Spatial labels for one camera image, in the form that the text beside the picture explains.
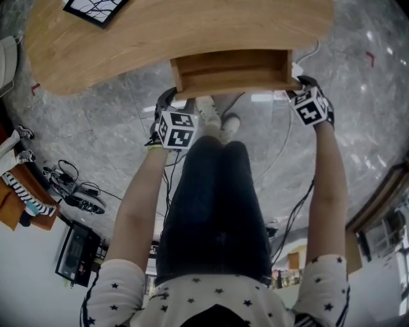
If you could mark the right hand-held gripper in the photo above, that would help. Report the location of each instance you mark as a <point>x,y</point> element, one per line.
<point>310,108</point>

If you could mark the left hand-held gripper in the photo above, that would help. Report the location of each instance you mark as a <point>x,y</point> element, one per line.
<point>179,129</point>

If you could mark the wooden drawer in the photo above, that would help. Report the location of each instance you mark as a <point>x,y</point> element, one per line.
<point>230,71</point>

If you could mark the person's right forearm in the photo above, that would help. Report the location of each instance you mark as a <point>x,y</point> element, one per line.
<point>327,191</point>

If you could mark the person's left forearm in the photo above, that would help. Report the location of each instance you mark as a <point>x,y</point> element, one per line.
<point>140,204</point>

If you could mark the wooden coffee table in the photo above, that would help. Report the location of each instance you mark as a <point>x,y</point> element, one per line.
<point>153,38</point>

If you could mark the person's white left shoe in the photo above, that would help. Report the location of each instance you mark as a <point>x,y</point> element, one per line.
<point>209,111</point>

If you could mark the person's white shoe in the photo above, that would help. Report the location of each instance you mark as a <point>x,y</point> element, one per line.
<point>209,111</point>
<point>230,127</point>

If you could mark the green wristband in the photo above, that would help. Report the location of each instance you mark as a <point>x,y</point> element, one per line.
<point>155,147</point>

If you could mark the person's white right shoe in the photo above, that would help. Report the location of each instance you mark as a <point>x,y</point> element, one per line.
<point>230,127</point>

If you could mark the person's dark jeans legs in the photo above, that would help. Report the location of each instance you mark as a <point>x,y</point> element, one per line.
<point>214,207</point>

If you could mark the black sneaker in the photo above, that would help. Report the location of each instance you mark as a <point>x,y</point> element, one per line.
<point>86,206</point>

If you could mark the wooden cabinet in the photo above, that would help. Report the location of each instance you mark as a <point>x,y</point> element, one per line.
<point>374,207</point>

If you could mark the white cushion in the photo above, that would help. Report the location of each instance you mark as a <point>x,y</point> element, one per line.
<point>7,64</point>

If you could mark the striped cloth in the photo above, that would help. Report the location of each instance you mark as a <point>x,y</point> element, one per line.
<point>30,199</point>

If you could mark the orange sofa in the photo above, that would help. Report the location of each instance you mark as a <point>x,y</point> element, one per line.
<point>19,194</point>

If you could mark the black monitor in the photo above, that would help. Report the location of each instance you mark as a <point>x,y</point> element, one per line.
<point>75,252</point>

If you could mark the white star print shirt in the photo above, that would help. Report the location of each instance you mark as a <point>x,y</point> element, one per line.
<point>207,297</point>

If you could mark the black picture frame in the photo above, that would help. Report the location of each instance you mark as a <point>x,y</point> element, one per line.
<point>92,8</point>

